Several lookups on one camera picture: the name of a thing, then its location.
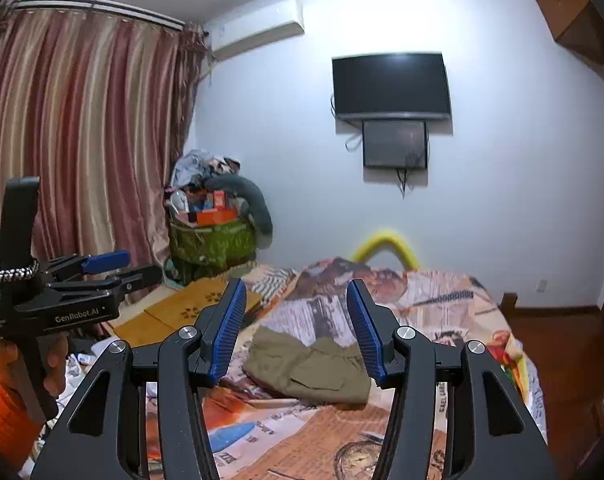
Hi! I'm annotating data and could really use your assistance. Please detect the person's left hand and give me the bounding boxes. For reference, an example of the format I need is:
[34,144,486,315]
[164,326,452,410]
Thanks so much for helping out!
[41,334,72,400]

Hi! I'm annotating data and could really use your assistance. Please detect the white printed bed sheet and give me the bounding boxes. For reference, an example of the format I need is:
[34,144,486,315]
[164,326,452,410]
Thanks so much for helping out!
[519,355,548,446]

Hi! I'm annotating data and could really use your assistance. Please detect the green bag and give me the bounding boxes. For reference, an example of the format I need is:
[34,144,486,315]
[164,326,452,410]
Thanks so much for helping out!
[168,217,258,283]

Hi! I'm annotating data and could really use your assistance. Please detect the large black television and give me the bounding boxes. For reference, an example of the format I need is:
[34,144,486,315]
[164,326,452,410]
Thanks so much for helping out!
[331,52,453,122]

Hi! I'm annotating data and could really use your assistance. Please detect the long grey pillow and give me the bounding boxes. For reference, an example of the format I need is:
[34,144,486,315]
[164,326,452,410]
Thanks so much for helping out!
[204,175,274,238]

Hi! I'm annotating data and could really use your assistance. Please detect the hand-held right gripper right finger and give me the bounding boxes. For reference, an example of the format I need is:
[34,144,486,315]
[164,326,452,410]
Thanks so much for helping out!
[346,278,558,480]

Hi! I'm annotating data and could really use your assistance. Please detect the black cable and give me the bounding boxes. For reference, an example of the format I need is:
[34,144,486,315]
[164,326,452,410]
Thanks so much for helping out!
[396,152,420,198]

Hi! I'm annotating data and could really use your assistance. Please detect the bed with patterned cover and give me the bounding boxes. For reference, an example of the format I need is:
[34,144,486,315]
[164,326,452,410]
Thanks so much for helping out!
[132,257,528,480]

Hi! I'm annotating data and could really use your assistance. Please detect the yellow foam tube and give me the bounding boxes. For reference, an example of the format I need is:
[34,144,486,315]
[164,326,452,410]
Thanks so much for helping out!
[351,229,423,271]

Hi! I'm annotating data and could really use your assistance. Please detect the striped curtain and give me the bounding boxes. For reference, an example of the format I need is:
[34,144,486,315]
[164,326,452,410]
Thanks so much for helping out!
[0,7,205,281]

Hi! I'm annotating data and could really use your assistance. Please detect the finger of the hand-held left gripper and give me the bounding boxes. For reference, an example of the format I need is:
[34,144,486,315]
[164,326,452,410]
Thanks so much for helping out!
[47,251,131,281]
[102,266,163,306]

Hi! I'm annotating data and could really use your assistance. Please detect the small black monitor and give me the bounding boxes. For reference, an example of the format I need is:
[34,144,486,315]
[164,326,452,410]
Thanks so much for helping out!
[362,119,429,170]

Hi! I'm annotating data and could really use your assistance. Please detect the wooden wardrobe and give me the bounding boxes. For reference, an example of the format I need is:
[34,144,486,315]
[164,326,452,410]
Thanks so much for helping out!
[534,0,604,411]

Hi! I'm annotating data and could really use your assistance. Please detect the curtain rail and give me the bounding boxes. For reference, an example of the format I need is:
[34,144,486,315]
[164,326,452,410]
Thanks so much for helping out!
[4,0,188,31]

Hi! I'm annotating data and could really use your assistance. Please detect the white air conditioner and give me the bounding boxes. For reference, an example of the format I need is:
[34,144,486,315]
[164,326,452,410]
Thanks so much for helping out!
[204,0,305,61]

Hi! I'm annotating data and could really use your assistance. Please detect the orange box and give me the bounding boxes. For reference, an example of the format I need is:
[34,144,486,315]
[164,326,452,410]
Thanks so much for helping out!
[194,209,238,227]

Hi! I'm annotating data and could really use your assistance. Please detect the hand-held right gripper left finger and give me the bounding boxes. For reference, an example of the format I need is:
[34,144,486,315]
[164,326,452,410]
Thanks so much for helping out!
[29,277,248,480]

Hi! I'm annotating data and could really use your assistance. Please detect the pile of clothes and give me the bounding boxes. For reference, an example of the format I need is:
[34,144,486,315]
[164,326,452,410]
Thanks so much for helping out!
[171,149,243,196]

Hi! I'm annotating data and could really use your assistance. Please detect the khaki pants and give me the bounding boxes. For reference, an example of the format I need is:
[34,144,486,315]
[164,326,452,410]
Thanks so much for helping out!
[243,326,372,405]

